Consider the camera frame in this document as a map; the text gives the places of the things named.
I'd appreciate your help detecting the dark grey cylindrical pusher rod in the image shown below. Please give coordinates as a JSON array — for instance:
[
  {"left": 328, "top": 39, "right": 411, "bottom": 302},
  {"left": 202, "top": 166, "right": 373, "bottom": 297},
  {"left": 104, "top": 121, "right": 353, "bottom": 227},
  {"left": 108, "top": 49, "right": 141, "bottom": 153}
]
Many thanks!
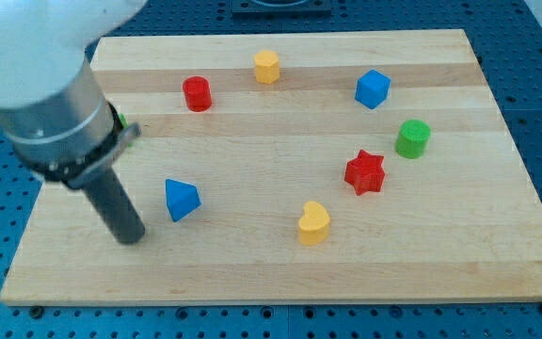
[{"left": 82, "top": 169, "right": 145, "bottom": 245}]

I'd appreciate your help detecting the green star block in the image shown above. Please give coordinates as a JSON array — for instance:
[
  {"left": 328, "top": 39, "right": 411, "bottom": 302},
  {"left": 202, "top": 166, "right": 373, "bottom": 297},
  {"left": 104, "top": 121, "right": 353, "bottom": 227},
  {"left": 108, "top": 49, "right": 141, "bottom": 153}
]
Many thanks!
[{"left": 118, "top": 113, "right": 133, "bottom": 148}]

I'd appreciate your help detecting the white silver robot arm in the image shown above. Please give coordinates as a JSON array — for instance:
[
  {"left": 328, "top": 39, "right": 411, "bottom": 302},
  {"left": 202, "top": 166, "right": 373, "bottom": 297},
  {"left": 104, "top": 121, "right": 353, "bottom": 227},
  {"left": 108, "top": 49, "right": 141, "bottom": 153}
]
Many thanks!
[{"left": 0, "top": 0, "right": 146, "bottom": 244}]

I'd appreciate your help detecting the red star block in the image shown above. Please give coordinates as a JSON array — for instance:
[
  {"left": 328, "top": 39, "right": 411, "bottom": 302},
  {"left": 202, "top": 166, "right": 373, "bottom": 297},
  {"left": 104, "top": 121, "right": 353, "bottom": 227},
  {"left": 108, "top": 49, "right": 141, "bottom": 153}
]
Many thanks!
[{"left": 344, "top": 150, "right": 386, "bottom": 196}]

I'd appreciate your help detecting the blue triangle block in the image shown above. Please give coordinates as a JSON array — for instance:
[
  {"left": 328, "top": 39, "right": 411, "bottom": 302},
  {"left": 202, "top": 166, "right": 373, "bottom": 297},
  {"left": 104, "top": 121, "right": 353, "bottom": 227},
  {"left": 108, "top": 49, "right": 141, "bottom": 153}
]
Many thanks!
[{"left": 165, "top": 179, "right": 201, "bottom": 222}]

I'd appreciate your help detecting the red cylinder block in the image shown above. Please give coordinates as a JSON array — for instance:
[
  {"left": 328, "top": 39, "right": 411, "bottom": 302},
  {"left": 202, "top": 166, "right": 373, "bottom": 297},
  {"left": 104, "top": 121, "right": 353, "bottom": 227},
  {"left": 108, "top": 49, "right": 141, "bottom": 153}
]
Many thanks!
[{"left": 183, "top": 76, "right": 212, "bottom": 112}]

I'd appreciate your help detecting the yellow hexagon block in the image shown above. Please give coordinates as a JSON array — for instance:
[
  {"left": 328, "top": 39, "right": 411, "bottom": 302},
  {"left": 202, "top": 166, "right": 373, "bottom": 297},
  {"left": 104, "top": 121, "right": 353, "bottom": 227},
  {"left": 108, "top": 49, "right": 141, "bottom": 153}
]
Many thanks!
[{"left": 253, "top": 50, "right": 280, "bottom": 84}]

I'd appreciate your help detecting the yellow heart block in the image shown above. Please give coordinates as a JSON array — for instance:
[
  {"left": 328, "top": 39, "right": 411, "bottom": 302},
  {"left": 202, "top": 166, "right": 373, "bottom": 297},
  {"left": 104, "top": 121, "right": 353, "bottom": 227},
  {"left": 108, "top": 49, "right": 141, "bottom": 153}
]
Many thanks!
[{"left": 298, "top": 201, "right": 331, "bottom": 246}]

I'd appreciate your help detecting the wooden board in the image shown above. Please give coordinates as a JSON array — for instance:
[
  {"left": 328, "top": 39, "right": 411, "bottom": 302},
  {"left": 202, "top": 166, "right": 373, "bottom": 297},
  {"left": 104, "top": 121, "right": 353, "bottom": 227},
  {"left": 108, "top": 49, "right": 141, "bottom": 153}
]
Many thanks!
[{"left": 0, "top": 29, "right": 542, "bottom": 307}]

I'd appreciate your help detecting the blue cube block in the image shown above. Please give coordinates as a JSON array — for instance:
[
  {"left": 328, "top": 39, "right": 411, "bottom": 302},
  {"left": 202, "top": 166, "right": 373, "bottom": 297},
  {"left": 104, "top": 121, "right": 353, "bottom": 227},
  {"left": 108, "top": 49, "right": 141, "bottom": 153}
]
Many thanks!
[{"left": 355, "top": 70, "right": 391, "bottom": 109}]

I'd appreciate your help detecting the green cylinder block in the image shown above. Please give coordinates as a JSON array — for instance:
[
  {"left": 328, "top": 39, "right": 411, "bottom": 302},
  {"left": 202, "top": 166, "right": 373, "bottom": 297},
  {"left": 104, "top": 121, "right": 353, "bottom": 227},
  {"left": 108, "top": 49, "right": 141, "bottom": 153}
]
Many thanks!
[{"left": 394, "top": 120, "right": 431, "bottom": 159}]

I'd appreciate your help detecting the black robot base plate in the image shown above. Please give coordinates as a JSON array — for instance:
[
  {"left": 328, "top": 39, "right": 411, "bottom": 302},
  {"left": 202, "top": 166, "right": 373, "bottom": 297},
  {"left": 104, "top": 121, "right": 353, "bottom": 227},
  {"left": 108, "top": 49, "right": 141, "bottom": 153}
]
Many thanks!
[{"left": 231, "top": 0, "right": 332, "bottom": 17}]

